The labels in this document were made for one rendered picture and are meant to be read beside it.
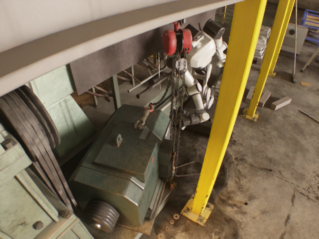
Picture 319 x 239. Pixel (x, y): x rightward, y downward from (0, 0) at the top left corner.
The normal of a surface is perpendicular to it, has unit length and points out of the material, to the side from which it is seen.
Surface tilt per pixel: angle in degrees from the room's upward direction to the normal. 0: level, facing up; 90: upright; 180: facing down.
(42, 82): 90
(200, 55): 73
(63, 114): 90
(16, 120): 47
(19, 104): 33
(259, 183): 0
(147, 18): 0
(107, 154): 0
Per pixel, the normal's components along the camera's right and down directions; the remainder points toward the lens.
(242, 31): -0.57, 0.53
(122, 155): 0.00, -0.77
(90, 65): 0.82, 0.36
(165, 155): -0.27, 0.62
